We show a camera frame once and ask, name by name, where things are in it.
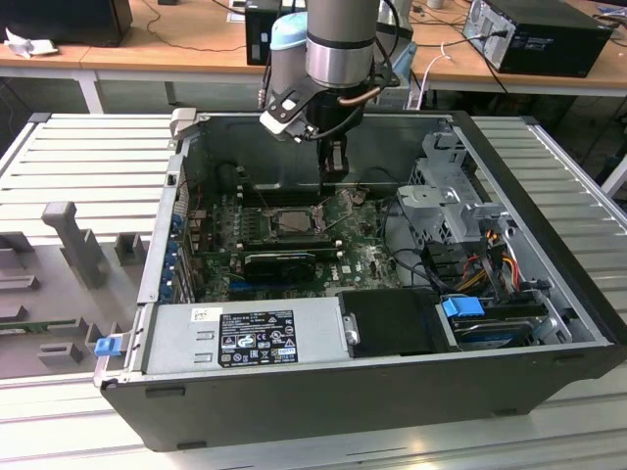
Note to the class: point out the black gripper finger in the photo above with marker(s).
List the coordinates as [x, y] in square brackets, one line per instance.
[333, 159]

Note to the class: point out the silver topped CPU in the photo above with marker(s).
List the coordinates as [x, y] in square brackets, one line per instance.
[296, 222]

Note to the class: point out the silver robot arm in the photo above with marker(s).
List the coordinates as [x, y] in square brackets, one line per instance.
[338, 29]

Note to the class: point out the black RAM slot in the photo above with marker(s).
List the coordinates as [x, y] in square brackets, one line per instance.
[289, 242]
[284, 201]
[294, 253]
[284, 190]

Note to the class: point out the CPU socket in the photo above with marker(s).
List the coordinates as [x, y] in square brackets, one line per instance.
[269, 229]

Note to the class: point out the round coin battery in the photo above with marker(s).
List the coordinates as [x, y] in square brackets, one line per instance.
[360, 197]

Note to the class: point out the green motherboard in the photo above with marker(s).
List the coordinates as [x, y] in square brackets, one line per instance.
[362, 259]

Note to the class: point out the small black computer tower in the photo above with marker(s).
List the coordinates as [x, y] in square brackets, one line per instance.
[257, 44]

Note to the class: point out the silver drive cage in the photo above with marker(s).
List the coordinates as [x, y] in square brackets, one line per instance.
[441, 205]

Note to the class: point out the black graphics card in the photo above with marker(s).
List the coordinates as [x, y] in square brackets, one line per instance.
[279, 269]

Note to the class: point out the wooden desk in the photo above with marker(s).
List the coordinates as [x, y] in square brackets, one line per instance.
[465, 63]
[171, 54]

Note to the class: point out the grey case latch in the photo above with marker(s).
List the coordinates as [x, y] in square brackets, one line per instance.
[183, 120]

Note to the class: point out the black plastic shroud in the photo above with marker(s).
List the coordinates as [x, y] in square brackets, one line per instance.
[392, 323]

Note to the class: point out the blue disk carrier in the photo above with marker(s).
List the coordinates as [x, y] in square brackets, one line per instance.
[463, 313]

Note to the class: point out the black desktop computer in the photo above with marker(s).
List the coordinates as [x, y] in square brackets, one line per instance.
[553, 44]

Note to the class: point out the hard disk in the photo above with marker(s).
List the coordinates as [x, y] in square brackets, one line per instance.
[495, 335]

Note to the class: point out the silver power supply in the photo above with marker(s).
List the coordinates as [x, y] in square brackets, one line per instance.
[171, 338]

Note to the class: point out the black PC case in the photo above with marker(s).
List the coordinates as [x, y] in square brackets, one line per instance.
[294, 411]

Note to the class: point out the large black computer box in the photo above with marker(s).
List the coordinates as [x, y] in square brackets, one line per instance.
[63, 19]

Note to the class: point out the blue release latch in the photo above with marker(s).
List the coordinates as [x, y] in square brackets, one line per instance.
[108, 346]

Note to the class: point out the grey parts rack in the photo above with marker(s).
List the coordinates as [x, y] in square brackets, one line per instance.
[54, 298]

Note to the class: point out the white crumpled paper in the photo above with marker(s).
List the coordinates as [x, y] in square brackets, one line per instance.
[29, 44]

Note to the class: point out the green RAM stick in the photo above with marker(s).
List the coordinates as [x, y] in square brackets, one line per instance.
[29, 325]

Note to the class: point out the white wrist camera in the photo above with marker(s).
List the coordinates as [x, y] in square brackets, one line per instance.
[274, 122]

